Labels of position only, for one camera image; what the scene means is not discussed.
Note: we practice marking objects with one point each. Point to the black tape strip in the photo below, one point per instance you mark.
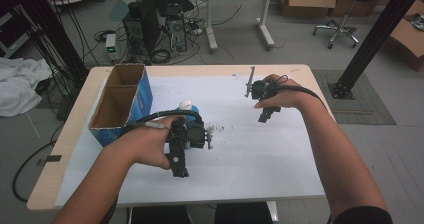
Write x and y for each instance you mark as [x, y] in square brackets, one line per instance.
[50, 159]

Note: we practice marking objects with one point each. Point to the dark sleeve cuff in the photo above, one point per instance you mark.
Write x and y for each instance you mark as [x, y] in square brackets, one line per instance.
[363, 216]

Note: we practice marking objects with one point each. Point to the white crumpled cloth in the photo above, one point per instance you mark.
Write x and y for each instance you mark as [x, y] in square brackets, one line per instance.
[20, 84]

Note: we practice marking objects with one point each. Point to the white paper table cover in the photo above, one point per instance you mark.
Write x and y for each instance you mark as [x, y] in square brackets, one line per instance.
[233, 164]

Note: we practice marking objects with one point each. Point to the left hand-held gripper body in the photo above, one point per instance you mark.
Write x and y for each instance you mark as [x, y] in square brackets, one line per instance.
[196, 134]

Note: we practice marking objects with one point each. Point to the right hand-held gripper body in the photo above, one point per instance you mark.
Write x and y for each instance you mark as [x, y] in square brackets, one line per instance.
[259, 90]

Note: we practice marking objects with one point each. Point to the blue open cardboard box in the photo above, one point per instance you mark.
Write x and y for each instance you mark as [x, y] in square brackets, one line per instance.
[116, 107]

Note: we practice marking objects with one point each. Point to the person's right hand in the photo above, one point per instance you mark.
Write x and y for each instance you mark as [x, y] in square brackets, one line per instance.
[290, 94]

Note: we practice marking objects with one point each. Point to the person's right leg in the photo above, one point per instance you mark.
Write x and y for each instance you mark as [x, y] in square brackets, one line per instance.
[243, 214]

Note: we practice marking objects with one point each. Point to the grey-fronted computer tower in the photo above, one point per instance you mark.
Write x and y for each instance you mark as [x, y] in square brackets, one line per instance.
[177, 34]

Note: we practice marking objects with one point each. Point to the large brown cardboard box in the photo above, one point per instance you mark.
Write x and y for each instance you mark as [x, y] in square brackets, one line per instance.
[408, 40]

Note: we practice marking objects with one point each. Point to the black metal stand post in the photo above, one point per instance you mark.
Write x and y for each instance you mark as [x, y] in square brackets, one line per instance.
[373, 40]

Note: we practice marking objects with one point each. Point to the black computer tower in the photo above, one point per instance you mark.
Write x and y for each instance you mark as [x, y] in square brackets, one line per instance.
[143, 27]

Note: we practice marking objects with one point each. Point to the white power supply unit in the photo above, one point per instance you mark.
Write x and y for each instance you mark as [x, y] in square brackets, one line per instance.
[111, 47]

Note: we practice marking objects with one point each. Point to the person's left leg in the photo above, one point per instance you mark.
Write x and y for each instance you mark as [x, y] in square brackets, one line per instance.
[160, 215]

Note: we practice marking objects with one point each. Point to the grey floor mat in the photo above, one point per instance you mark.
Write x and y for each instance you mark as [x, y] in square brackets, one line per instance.
[373, 110]

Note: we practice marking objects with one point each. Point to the person's left hand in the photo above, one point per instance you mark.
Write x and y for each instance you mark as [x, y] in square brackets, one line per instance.
[150, 147]

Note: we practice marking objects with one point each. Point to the black office chair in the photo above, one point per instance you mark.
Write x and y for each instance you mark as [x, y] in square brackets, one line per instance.
[343, 27]

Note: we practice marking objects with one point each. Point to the white-legged desk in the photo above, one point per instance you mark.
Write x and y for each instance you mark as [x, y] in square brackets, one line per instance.
[265, 20]

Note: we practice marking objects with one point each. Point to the person's leg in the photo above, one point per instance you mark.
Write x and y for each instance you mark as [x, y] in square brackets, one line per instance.
[160, 215]
[243, 214]

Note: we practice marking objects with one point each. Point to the blue bottle with white cap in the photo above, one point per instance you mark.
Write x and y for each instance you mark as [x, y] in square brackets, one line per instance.
[190, 110]

